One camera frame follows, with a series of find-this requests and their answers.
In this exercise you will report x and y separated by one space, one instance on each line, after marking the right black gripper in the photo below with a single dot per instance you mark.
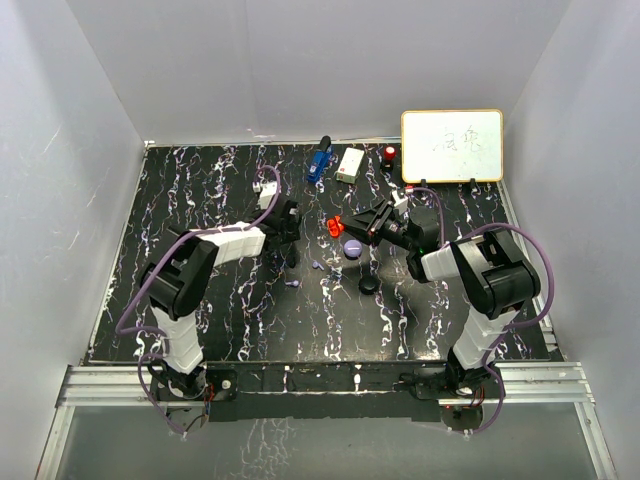
365 225

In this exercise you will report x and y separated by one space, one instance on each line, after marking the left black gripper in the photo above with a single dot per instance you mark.
291 234

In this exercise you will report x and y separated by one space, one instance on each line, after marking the orange earbud charging case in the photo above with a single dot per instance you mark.
335 226

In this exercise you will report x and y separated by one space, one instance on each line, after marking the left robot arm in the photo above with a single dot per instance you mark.
179 272

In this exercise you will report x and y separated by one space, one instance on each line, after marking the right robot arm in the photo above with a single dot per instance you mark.
497 277

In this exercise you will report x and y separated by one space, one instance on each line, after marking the white rectangular box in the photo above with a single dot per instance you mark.
348 169

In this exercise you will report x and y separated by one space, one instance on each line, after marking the red emergency stop button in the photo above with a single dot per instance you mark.
388 158

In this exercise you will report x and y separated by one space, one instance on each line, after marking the blue black stapler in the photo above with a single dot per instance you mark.
320 160

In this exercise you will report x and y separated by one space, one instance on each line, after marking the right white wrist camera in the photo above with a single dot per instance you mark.
400 197

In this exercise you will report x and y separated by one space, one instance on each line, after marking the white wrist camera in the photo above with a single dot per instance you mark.
265 192
400 197

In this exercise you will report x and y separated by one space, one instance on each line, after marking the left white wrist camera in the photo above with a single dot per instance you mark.
265 192

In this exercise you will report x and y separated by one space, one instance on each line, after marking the white whiteboard wooden frame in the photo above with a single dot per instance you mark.
452 146

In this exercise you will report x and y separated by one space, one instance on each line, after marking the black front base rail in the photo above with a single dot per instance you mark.
233 391

